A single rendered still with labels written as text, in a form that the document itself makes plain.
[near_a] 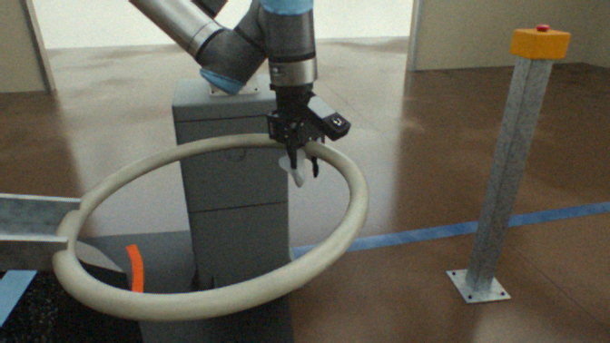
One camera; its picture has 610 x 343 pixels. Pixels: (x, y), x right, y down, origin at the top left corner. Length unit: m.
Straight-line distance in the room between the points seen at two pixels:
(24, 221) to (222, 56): 0.44
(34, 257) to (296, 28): 0.52
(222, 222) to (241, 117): 0.44
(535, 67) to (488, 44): 5.30
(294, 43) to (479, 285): 1.47
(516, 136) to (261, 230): 1.02
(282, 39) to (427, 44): 5.58
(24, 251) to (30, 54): 5.20
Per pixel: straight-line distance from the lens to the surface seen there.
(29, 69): 5.83
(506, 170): 1.62
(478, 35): 6.67
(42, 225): 0.74
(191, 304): 0.47
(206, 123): 1.41
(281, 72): 0.72
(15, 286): 0.82
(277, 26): 0.70
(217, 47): 0.82
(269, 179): 1.51
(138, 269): 2.01
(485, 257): 1.82
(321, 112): 0.72
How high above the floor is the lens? 1.23
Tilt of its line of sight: 26 degrees down
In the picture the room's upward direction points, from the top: straight up
